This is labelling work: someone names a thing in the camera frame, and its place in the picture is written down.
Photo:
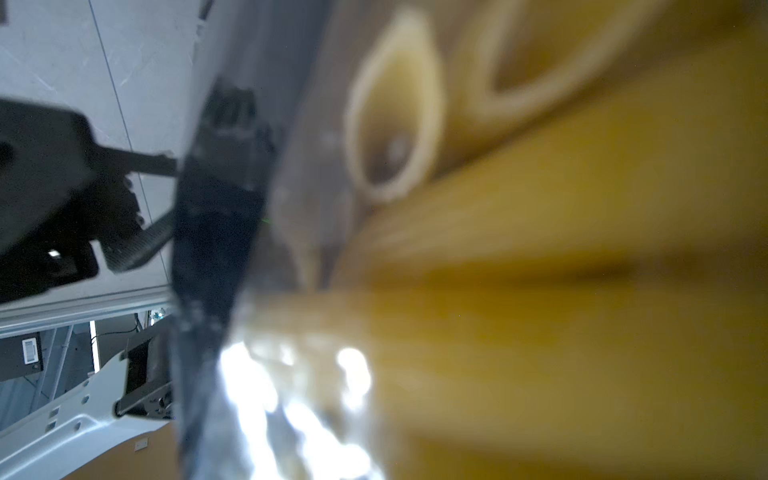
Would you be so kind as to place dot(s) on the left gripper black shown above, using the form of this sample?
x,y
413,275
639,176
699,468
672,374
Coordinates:
x,y
60,192

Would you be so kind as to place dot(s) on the black penne pasta bag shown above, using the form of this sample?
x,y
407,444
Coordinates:
x,y
474,240

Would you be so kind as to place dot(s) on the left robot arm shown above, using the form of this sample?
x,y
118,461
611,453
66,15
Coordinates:
x,y
129,396

